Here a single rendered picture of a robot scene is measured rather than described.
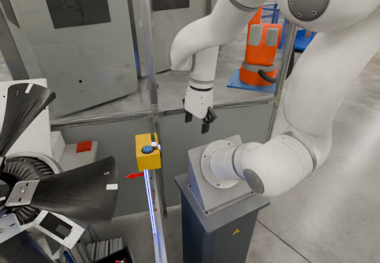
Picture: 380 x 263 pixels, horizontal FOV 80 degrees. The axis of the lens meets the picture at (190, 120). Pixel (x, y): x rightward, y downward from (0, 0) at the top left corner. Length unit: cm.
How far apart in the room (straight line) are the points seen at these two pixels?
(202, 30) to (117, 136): 106
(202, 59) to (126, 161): 112
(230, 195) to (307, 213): 143
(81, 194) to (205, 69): 52
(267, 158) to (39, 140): 84
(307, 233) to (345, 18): 198
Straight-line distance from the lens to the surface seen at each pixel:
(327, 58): 44
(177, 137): 157
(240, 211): 98
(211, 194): 92
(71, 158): 143
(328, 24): 34
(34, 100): 81
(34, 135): 107
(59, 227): 92
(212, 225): 93
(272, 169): 54
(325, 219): 235
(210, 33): 60
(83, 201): 76
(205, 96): 74
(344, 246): 227
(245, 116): 165
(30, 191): 83
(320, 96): 45
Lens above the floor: 171
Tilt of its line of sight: 33 degrees down
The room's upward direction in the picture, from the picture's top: straight up
